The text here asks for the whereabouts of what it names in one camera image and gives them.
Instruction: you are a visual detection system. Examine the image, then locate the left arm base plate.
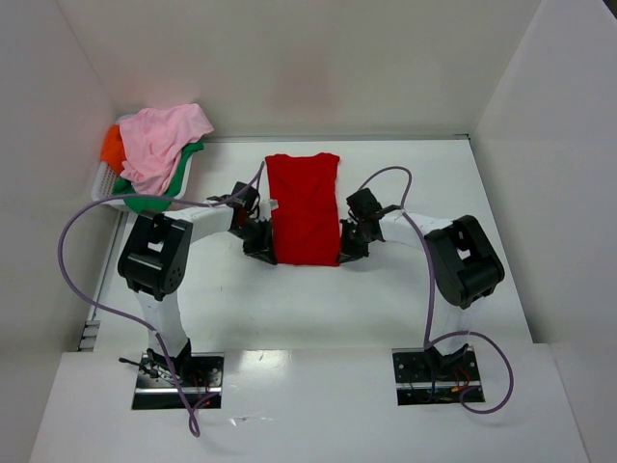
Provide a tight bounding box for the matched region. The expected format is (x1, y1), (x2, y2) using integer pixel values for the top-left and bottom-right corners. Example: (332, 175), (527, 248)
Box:
(131, 353), (225, 411)

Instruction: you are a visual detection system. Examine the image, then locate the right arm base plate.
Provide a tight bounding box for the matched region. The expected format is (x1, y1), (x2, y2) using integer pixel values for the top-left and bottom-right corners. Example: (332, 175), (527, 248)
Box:
(392, 344), (485, 406)

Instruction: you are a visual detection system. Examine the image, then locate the red t shirt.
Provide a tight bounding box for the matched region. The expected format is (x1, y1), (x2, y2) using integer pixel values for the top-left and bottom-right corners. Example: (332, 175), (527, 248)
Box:
(265, 152), (340, 266)

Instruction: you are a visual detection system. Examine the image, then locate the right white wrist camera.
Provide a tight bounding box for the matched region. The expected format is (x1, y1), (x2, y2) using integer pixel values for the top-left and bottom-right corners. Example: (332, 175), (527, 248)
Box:
(346, 188), (401, 223)

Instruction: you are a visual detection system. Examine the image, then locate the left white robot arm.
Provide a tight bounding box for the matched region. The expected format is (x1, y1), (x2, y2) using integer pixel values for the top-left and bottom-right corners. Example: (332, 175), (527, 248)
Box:
(118, 204), (277, 383)

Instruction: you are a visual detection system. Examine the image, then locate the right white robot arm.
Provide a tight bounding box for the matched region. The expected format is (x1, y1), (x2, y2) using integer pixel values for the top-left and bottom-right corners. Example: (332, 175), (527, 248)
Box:
(337, 207), (505, 378)

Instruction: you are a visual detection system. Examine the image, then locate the orange t shirt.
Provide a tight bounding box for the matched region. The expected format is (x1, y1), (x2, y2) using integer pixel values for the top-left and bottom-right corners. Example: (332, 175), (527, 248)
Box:
(100, 124), (126, 176)

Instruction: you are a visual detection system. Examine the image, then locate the pink t shirt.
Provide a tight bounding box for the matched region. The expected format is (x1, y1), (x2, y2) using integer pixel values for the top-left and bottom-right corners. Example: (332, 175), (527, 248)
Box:
(119, 103), (214, 196)

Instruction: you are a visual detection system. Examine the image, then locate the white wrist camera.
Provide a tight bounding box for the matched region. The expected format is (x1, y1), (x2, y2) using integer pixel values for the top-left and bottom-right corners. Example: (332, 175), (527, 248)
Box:
(346, 188), (401, 223)
(229, 181), (279, 222)

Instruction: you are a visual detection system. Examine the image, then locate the white plastic basket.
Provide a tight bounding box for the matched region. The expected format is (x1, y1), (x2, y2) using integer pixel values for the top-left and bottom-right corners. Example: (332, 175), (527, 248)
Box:
(91, 115), (199, 213)

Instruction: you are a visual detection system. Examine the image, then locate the green t shirt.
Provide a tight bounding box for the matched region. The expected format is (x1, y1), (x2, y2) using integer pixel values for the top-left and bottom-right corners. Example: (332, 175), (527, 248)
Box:
(112, 142), (204, 214)

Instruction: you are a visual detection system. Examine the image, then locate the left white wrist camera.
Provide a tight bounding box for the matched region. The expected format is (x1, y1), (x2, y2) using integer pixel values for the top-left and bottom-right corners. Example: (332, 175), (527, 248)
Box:
(229, 181), (279, 222)

